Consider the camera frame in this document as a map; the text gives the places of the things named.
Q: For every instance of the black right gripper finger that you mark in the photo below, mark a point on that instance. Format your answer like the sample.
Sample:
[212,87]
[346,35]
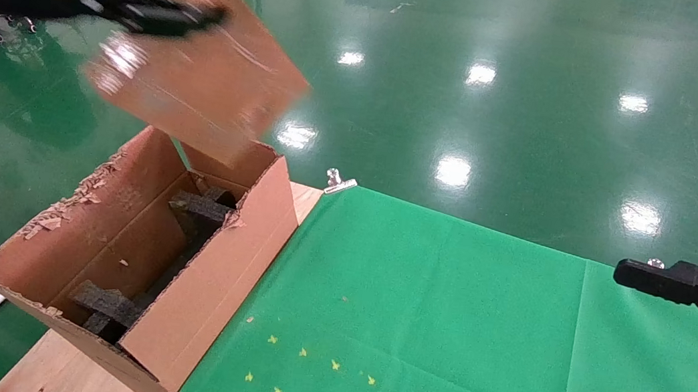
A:
[681,284]

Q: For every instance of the silver binder clip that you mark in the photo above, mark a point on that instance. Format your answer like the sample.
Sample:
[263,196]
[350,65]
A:
[340,183]
[656,263]

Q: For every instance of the green table cloth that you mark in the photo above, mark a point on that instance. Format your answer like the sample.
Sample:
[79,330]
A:
[474,320]

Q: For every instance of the black wheeled stool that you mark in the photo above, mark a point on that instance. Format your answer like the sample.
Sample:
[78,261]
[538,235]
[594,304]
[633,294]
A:
[26,25]

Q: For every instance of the large open brown carton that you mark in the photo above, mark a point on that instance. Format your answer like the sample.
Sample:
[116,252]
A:
[201,298]

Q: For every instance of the small cardboard box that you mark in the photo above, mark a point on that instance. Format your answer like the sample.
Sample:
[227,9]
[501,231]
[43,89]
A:
[209,83]

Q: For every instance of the dark grey foam insert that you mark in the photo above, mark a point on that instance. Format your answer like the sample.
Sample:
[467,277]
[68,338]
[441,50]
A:
[202,207]
[106,302]

